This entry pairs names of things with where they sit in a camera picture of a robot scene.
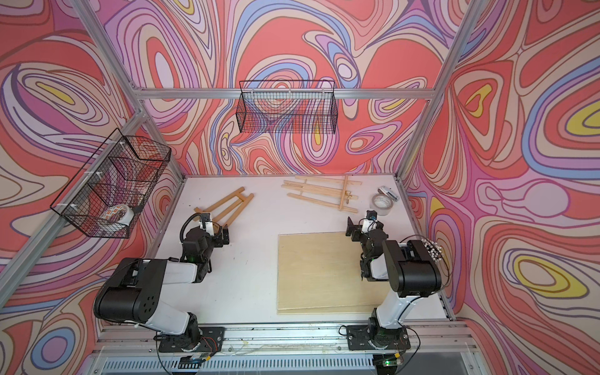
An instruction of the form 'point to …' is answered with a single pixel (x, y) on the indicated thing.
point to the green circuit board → (189, 362)
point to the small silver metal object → (388, 191)
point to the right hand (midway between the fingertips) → (361, 221)
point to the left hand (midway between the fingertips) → (216, 225)
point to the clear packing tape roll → (381, 205)
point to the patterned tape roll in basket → (122, 214)
